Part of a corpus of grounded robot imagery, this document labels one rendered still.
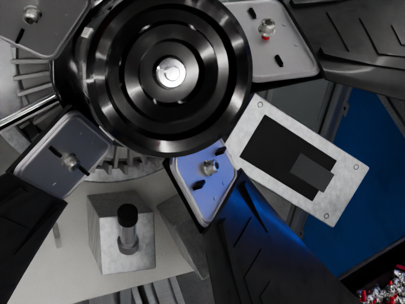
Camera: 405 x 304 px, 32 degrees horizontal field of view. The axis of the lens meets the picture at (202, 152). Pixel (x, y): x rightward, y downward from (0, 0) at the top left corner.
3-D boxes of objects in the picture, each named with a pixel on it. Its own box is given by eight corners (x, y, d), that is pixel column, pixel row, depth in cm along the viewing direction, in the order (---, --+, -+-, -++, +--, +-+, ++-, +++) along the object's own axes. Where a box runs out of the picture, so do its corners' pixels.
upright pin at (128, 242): (115, 239, 71) (113, 204, 66) (135, 234, 71) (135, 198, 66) (120, 257, 70) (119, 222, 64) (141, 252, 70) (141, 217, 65)
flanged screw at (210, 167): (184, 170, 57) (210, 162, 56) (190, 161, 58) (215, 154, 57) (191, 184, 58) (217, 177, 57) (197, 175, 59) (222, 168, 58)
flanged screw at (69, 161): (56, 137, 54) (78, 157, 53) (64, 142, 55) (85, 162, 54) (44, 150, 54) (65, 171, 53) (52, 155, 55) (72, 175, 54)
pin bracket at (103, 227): (85, 194, 77) (99, 218, 69) (135, 189, 79) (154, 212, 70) (88, 247, 78) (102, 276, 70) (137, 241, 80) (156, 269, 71)
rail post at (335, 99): (270, 268, 178) (341, 39, 117) (285, 264, 179) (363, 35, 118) (276, 282, 176) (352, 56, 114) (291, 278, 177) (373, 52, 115)
